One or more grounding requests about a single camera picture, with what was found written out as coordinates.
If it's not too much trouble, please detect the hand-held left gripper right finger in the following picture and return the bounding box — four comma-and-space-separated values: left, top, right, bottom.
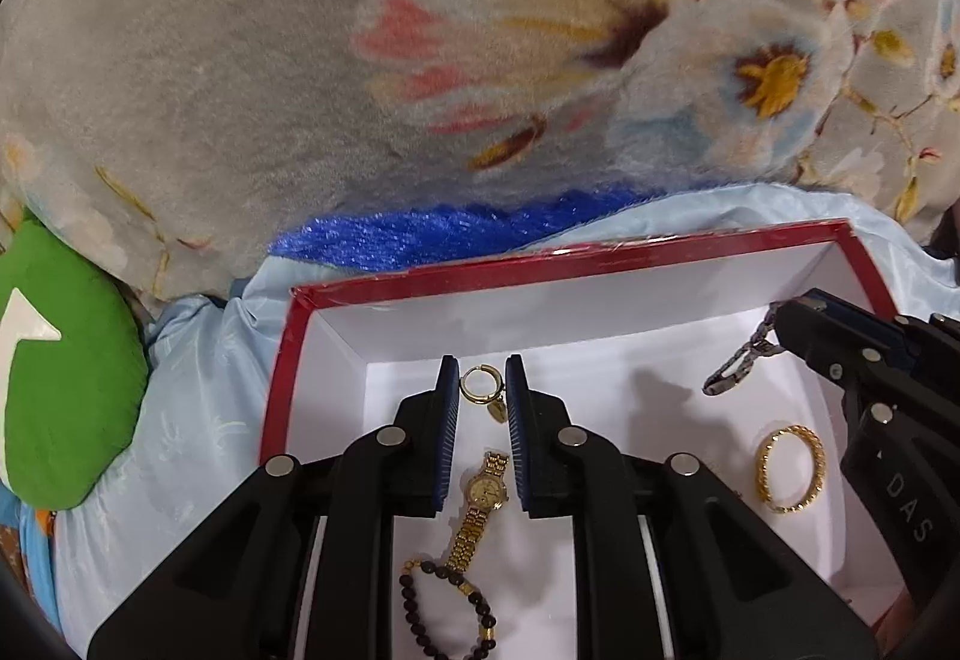
505, 352, 878, 660

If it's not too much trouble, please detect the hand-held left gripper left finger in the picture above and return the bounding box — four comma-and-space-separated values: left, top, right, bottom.
86, 354, 460, 660

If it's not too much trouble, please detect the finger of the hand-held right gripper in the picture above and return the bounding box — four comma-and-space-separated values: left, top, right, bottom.
799, 289, 960, 370
771, 298, 914, 402

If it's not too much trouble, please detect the gold hoop earring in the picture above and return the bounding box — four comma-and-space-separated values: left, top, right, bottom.
459, 366, 507, 425

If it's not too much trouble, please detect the gold watch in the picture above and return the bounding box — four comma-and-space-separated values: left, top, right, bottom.
448, 451, 512, 575

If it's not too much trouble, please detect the silver chain bracelet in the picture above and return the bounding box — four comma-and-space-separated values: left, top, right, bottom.
703, 304, 785, 397

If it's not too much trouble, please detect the red box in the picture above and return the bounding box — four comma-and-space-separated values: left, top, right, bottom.
259, 219, 912, 660

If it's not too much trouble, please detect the gold chain bangle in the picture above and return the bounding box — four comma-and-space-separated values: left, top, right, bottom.
754, 425, 826, 515

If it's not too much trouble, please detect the black bead bracelet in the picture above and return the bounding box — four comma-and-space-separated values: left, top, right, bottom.
400, 557, 500, 660

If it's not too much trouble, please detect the light blue bedsheet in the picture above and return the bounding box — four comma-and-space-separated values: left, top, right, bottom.
22, 184, 960, 660

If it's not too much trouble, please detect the green cushion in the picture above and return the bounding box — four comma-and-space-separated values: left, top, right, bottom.
0, 215, 149, 511

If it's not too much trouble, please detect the grey floral blanket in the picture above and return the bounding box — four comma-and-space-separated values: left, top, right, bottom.
0, 0, 960, 301

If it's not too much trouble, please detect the colourful printed mat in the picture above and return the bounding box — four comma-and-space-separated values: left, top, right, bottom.
0, 491, 61, 623

